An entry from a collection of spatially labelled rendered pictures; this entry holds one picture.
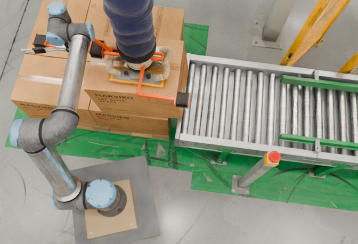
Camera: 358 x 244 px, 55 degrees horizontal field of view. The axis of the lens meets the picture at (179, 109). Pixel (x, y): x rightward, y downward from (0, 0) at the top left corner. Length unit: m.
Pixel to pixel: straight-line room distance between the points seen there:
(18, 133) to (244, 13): 2.76
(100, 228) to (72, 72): 0.97
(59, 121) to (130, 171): 0.90
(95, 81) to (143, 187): 0.74
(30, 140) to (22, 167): 1.77
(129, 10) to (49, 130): 0.61
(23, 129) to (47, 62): 1.45
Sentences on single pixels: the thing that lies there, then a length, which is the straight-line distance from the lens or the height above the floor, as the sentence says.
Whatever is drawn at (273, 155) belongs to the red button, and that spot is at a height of 1.04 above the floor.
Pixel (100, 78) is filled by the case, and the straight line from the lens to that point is 2.27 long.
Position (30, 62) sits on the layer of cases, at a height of 0.54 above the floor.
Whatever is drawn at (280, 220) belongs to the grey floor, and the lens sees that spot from 3.08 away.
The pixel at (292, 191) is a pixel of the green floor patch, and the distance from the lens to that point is 3.14.
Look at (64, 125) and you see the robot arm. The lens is 1.47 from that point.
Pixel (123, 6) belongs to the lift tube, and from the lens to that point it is 1.56.
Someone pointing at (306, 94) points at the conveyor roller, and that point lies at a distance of 2.82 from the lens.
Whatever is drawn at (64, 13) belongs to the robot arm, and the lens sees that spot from 1.90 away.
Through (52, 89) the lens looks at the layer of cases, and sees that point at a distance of 2.79.
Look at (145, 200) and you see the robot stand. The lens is 2.22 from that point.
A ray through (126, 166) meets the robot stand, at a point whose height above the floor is 0.75.
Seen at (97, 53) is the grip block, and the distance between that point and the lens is 2.14.
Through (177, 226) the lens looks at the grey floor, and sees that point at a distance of 2.95.
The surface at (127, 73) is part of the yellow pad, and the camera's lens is 2.15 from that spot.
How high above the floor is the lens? 2.95
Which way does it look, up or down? 69 degrees down
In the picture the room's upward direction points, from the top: 3 degrees clockwise
